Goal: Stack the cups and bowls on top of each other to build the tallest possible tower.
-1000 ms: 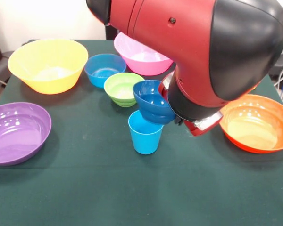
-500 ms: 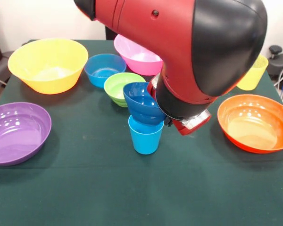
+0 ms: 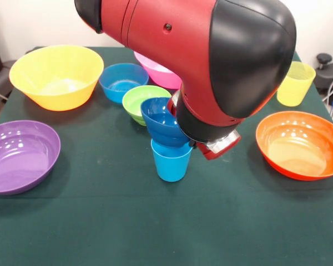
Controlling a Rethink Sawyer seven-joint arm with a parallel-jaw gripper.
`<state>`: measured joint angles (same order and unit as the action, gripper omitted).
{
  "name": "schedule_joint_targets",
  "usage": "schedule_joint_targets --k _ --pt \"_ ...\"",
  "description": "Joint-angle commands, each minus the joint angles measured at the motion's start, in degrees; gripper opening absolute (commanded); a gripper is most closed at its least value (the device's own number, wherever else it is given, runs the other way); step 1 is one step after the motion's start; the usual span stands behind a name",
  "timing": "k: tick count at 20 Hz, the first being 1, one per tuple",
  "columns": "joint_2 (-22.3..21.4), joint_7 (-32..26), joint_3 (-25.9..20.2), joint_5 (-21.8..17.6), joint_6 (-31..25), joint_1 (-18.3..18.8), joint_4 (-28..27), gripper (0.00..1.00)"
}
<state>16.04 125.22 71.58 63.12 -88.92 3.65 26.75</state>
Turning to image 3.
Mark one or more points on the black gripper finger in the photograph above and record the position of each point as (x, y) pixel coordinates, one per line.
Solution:
(192, 143)

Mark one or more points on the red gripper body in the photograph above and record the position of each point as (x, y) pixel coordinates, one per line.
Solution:
(204, 151)

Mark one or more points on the light blue plastic cup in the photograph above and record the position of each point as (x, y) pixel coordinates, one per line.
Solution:
(170, 166)

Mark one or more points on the small dark blue bowl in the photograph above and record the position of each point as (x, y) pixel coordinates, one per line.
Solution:
(161, 127)

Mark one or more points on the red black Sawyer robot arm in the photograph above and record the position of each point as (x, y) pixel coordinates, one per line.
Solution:
(211, 55)

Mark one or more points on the small green plastic bowl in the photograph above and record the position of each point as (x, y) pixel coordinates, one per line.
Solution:
(133, 99)

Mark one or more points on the large pink plastic bowl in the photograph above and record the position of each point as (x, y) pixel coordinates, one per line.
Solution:
(161, 74)

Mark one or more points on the dark green tablecloth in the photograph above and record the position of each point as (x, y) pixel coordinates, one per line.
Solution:
(166, 221)

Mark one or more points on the shallow orange plastic bowl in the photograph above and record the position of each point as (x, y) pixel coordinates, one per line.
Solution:
(299, 147)

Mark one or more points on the translucent light blue bowl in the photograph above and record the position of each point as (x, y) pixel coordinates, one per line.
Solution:
(119, 80)

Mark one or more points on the translucent yellow plastic cup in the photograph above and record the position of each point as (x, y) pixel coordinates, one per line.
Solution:
(294, 91)

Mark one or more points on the black round base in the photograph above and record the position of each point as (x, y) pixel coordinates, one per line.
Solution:
(331, 74)

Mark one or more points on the black knob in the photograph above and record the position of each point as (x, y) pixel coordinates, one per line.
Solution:
(324, 58)

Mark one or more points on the large yellow plastic bowl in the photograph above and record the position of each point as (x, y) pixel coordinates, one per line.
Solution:
(55, 63)

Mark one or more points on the shallow purple plastic bowl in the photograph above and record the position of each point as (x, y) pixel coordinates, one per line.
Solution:
(19, 158)

